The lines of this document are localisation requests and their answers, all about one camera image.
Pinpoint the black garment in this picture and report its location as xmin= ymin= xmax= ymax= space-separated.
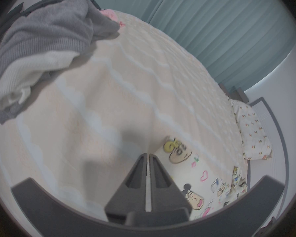
xmin=20 ymin=0 xmax=101 ymax=12

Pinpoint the pink garment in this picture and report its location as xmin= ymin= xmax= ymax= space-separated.
xmin=100 ymin=8 xmax=127 ymax=29

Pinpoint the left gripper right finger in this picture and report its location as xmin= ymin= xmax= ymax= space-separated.
xmin=149 ymin=153 xmax=192 ymax=218

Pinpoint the white printed pillow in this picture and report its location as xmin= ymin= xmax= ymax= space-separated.
xmin=231 ymin=100 xmax=273 ymax=160

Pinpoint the grey and white sweater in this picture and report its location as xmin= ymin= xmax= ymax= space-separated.
xmin=0 ymin=0 xmax=120 ymax=124

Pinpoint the white printed pyjama top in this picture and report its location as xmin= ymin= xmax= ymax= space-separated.
xmin=148 ymin=136 xmax=248 ymax=222

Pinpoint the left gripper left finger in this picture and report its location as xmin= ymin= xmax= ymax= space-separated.
xmin=105 ymin=153 xmax=148 ymax=224

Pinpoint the bed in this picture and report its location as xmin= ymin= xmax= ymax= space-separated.
xmin=0 ymin=9 xmax=290 ymax=222

